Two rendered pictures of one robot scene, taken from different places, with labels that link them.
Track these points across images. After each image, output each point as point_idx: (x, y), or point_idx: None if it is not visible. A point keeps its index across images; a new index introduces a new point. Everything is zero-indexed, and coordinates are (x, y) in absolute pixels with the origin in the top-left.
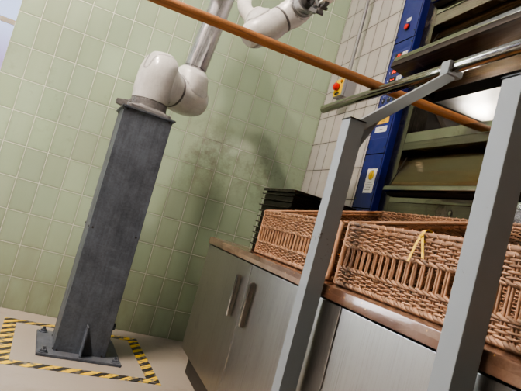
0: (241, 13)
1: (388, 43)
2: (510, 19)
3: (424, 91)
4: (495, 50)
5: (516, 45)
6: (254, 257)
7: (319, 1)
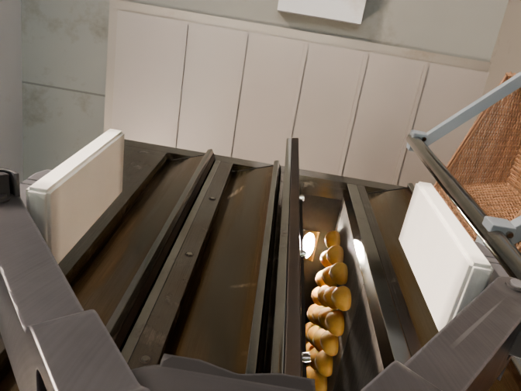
0: None
1: None
2: (298, 366)
3: None
4: (460, 185)
5: (452, 174)
6: None
7: (481, 255)
